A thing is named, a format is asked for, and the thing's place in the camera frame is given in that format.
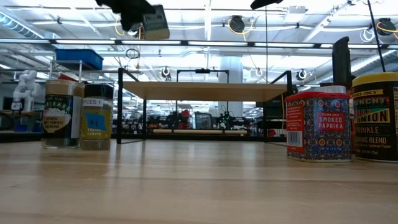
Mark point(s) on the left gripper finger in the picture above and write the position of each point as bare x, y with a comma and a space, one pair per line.
132, 21

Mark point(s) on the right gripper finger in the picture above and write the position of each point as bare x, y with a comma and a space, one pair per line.
264, 3

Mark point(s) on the dark green spice tin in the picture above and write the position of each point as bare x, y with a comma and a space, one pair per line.
157, 25

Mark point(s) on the thyme leaves jar black lid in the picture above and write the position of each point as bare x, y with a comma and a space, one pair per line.
97, 124

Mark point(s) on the furikake glass jar tan lid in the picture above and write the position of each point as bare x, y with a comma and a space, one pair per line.
62, 118

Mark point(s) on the orange spice pouch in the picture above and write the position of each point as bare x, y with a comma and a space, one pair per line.
350, 87

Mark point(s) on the smoked paprika tin red lid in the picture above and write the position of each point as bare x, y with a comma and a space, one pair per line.
320, 130

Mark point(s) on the chili onion jar yellow lid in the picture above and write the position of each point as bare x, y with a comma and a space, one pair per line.
376, 124

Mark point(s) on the blue plastic bin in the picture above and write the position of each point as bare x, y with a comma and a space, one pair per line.
77, 56

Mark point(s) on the small round black reel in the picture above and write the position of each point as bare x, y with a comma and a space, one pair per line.
298, 75

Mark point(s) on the red bin storage rack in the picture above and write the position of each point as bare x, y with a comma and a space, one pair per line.
66, 77

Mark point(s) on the black cabinet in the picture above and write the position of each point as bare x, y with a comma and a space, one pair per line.
273, 112

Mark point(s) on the red and black machine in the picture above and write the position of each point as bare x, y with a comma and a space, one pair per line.
183, 119

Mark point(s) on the thin black slanted pole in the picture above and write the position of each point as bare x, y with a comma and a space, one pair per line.
377, 40

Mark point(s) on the black robot with green lights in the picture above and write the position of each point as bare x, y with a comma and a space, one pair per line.
228, 119

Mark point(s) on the glass display case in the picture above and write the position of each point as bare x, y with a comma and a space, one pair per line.
203, 121

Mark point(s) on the white robot figure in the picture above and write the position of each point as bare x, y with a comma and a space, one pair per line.
26, 88

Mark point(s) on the wooden workbench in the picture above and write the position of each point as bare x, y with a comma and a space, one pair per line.
31, 114

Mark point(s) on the black upright post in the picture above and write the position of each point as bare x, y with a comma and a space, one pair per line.
341, 62

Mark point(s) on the wooden shelf riser black frame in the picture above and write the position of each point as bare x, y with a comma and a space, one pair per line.
202, 91

